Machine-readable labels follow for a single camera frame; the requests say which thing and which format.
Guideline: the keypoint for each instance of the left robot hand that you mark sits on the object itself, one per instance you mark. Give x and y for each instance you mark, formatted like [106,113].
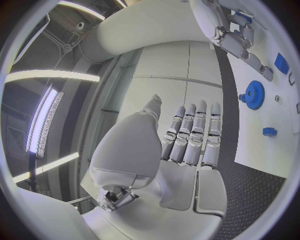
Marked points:
[187,187]

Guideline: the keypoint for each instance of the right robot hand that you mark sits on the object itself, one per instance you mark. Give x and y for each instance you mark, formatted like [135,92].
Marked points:
[211,18]

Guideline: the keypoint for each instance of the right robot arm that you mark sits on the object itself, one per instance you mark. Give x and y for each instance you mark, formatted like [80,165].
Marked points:
[150,24]

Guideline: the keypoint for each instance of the white task board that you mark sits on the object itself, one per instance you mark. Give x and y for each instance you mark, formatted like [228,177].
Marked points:
[257,150]

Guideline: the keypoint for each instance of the blue plug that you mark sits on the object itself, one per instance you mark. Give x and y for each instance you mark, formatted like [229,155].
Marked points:
[245,16]

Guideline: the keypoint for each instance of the blue block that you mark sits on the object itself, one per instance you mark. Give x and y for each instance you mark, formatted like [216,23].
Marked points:
[281,63]

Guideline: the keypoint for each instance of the blue gear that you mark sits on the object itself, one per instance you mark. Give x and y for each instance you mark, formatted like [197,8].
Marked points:
[256,95]

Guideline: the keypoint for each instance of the short blue cylinder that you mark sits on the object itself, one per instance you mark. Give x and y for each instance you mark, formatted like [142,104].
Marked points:
[269,131]

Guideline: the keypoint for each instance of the black light stand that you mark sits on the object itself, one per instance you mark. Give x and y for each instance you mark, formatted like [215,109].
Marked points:
[32,172]

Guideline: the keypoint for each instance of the glowing light bar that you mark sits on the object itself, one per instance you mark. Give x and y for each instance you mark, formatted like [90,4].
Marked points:
[41,120]

